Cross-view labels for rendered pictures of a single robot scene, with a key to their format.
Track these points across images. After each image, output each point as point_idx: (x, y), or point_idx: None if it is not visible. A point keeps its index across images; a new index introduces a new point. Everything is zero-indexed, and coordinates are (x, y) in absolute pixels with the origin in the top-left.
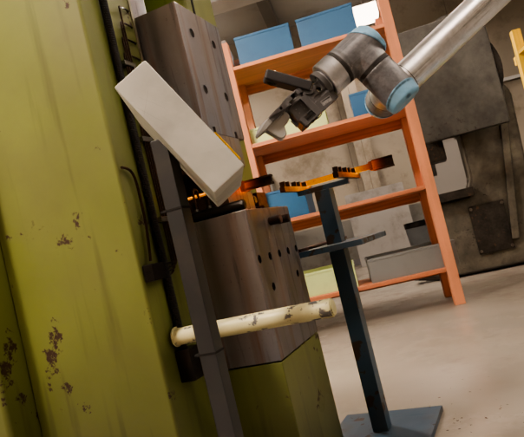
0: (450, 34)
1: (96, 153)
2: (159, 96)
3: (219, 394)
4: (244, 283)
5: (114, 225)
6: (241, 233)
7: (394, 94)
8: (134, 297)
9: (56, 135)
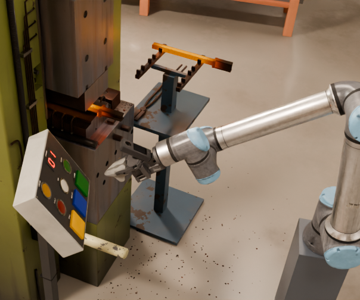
0: (263, 131)
1: None
2: (40, 215)
3: (49, 293)
4: None
5: (1, 169)
6: (89, 161)
7: (200, 180)
8: (9, 206)
9: None
